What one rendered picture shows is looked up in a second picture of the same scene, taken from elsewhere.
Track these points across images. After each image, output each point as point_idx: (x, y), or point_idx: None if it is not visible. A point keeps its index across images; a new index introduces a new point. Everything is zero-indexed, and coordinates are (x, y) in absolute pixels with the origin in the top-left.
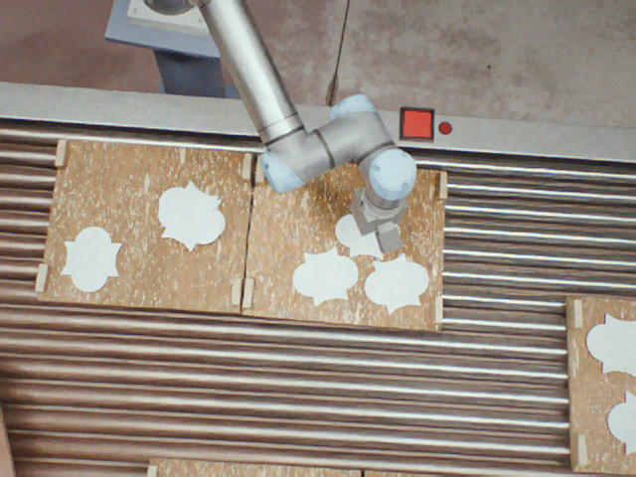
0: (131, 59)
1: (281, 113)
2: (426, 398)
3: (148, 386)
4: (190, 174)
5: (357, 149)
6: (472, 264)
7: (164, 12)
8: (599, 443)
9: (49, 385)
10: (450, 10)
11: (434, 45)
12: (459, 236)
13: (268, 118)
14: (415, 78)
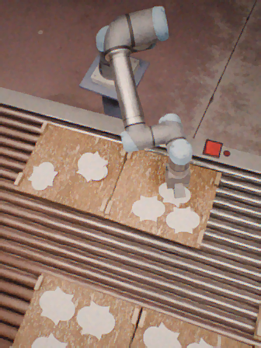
0: (99, 112)
1: (134, 113)
2: (184, 281)
3: (52, 241)
4: (98, 148)
5: (167, 137)
6: (226, 222)
7: (106, 78)
8: None
9: (8, 228)
10: (259, 117)
11: (247, 132)
12: (221, 206)
13: (127, 115)
14: (234, 146)
